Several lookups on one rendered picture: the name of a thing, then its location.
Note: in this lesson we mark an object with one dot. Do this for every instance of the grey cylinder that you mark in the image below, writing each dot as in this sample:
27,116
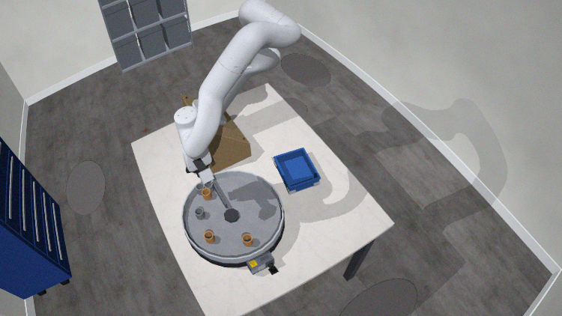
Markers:
199,188
209,185
199,210

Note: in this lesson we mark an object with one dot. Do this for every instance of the bronze bushing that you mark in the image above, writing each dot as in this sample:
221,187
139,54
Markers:
207,234
206,191
247,236

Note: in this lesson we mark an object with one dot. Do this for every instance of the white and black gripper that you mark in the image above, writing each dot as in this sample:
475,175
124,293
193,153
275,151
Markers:
205,157

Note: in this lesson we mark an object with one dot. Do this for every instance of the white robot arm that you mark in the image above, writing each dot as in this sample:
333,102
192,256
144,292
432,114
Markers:
197,125

